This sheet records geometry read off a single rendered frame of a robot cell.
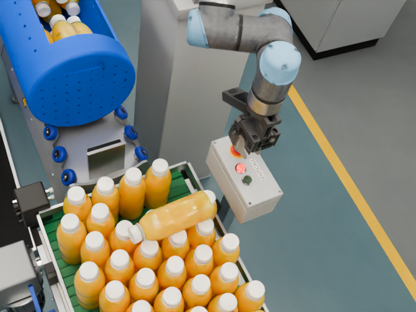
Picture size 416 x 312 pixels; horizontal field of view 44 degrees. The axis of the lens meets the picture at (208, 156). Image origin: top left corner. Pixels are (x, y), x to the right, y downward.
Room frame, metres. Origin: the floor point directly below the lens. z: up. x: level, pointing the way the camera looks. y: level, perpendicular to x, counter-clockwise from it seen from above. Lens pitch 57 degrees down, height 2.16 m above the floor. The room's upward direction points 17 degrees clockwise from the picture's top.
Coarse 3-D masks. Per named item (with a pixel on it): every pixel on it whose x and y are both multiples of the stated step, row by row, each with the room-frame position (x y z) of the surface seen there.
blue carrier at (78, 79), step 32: (0, 0) 0.93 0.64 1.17; (96, 0) 1.09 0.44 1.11; (0, 32) 0.88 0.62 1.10; (32, 32) 0.82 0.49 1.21; (96, 32) 1.05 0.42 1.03; (32, 64) 0.75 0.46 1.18; (64, 64) 0.75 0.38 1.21; (96, 64) 0.80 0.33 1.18; (128, 64) 0.86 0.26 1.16; (32, 96) 0.70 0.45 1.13; (64, 96) 0.75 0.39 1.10; (96, 96) 0.80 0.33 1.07
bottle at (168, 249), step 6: (162, 240) 0.48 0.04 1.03; (168, 240) 0.47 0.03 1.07; (186, 240) 0.48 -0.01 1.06; (162, 246) 0.46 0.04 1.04; (168, 246) 0.46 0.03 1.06; (174, 246) 0.46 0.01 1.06; (180, 246) 0.46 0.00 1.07; (186, 246) 0.47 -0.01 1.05; (162, 252) 0.46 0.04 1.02; (168, 252) 0.45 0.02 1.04; (174, 252) 0.45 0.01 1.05; (180, 252) 0.46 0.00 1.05; (186, 252) 0.47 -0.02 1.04; (168, 258) 0.45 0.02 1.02
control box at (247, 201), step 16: (224, 144) 0.75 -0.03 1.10; (208, 160) 0.74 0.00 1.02; (224, 160) 0.70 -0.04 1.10; (240, 160) 0.71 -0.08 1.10; (256, 160) 0.73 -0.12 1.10; (224, 176) 0.68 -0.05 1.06; (240, 176) 0.67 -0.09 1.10; (256, 176) 0.68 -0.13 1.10; (272, 176) 0.70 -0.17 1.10; (224, 192) 0.66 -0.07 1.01; (240, 192) 0.63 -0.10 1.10; (256, 192) 0.64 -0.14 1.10; (272, 192) 0.65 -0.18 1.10; (240, 208) 0.61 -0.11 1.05; (256, 208) 0.61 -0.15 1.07; (272, 208) 0.65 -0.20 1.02
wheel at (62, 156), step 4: (56, 148) 0.67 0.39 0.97; (60, 148) 0.66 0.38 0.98; (64, 148) 0.67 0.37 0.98; (56, 152) 0.66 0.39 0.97; (60, 152) 0.65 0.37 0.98; (64, 152) 0.66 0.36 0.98; (52, 156) 0.65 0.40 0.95; (56, 156) 0.65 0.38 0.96; (60, 156) 0.65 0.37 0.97; (64, 156) 0.65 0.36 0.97; (56, 160) 0.64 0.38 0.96; (60, 160) 0.64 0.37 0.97
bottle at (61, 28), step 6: (54, 24) 0.92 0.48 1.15; (60, 24) 0.90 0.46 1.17; (66, 24) 0.91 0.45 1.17; (54, 30) 0.89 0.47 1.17; (60, 30) 0.88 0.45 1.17; (66, 30) 0.89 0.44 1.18; (72, 30) 0.90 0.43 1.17; (54, 36) 0.87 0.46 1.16; (60, 36) 0.87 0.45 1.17; (66, 36) 0.87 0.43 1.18
